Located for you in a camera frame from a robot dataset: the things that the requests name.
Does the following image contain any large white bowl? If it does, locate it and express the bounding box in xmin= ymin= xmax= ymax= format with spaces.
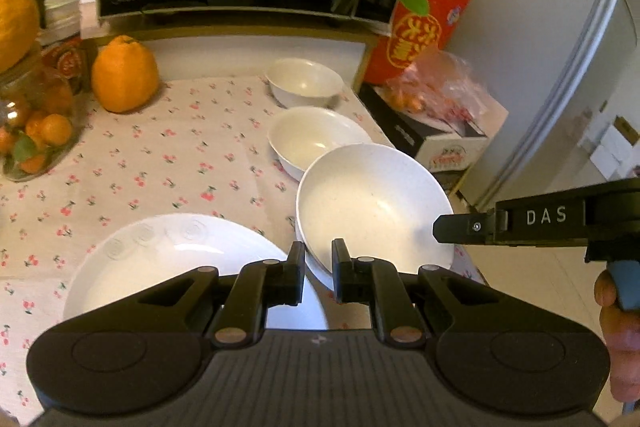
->
xmin=295 ymin=144 xmax=454 ymax=289

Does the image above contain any white dinner plate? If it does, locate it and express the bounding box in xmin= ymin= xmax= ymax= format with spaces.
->
xmin=63 ymin=212 xmax=329 ymax=333

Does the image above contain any medium white bowl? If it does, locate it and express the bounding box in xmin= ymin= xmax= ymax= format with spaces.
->
xmin=268 ymin=106 xmax=372 ymax=181

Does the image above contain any person's right hand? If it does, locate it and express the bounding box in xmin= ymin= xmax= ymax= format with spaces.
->
xmin=594 ymin=271 xmax=639 ymax=403

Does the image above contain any black and white carton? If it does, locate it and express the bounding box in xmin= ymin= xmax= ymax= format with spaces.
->
xmin=358 ymin=83 xmax=508 ymax=193

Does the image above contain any plastic bag of fruit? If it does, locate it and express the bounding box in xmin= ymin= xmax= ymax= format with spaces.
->
xmin=382 ymin=48 xmax=489 ymax=127

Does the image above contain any cherry print tablecloth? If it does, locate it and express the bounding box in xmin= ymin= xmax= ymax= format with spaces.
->
xmin=0 ymin=74 xmax=486 ymax=423

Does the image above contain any small white bowl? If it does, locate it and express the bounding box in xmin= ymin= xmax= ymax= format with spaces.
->
xmin=266 ymin=58 xmax=345 ymax=108

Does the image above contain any silver refrigerator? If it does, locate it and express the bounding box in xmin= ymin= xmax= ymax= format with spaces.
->
xmin=450 ymin=0 xmax=639 ymax=209

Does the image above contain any red fruit gift box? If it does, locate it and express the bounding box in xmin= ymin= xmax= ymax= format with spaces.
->
xmin=363 ymin=0 xmax=471 ymax=84

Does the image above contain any large orange citrus on table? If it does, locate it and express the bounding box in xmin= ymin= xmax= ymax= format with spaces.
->
xmin=91 ymin=35 xmax=160 ymax=114

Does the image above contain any glass jar with tangerines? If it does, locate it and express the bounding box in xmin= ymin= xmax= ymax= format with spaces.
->
xmin=1 ymin=43 xmax=80 ymax=182

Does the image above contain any red labelled tin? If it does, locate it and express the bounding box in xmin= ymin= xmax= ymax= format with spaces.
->
xmin=42 ymin=34 xmax=96 ymax=94

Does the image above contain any stack of white containers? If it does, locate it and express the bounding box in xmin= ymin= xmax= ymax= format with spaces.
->
xmin=38 ymin=0 xmax=81 ymax=46

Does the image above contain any large citrus atop jar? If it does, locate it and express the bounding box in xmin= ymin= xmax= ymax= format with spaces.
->
xmin=0 ymin=0 xmax=46 ymax=74

